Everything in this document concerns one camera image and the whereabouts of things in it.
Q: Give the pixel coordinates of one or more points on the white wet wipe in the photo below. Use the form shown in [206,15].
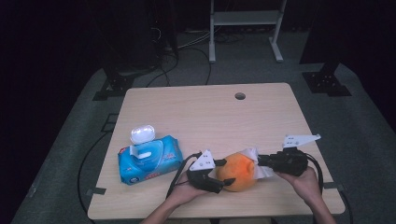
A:
[264,172]

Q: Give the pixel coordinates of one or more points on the black tape piece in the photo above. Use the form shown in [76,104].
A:
[96,191]
[334,186]

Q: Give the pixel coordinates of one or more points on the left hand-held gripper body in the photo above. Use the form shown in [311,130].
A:
[202,177]

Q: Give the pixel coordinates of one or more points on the person's left hand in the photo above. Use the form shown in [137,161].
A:
[185,193]

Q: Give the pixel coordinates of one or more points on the blue wet wipes pack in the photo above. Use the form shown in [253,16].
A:
[149,163]

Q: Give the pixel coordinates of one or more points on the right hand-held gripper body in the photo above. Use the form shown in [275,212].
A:
[288,161]

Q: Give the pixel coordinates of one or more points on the white metal stand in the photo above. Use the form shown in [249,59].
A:
[246,18]

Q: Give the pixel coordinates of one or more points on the person's right hand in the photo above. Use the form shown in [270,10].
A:
[303,186]

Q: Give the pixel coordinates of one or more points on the black stand base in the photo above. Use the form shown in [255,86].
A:
[116,87]
[325,82]

